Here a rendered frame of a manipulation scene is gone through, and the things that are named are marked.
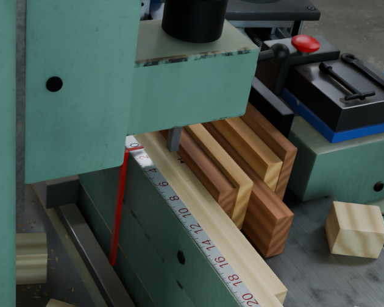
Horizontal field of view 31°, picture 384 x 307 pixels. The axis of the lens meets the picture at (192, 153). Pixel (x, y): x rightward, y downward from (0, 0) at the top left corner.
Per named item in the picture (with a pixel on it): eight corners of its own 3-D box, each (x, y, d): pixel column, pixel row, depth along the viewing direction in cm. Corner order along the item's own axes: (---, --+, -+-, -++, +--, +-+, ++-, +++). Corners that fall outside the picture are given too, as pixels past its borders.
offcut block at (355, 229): (323, 225, 66) (332, 200, 65) (369, 231, 67) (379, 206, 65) (330, 253, 63) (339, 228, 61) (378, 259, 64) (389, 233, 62)
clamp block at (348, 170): (392, 200, 77) (420, 134, 72) (297, 226, 70) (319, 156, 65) (314, 128, 87) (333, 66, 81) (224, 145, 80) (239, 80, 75)
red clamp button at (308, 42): (323, 53, 71) (327, 44, 71) (301, 56, 70) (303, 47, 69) (307, 39, 73) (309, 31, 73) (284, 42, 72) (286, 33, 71)
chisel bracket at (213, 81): (242, 130, 62) (262, 47, 57) (100, 158, 56) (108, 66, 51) (203, 89, 67) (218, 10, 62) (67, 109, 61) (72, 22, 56)
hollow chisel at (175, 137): (178, 151, 64) (186, 106, 61) (169, 152, 64) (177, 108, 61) (174, 145, 65) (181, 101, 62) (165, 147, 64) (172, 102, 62)
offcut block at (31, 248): (14, 285, 68) (14, 255, 65) (14, 262, 70) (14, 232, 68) (46, 283, 68) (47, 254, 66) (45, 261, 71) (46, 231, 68)
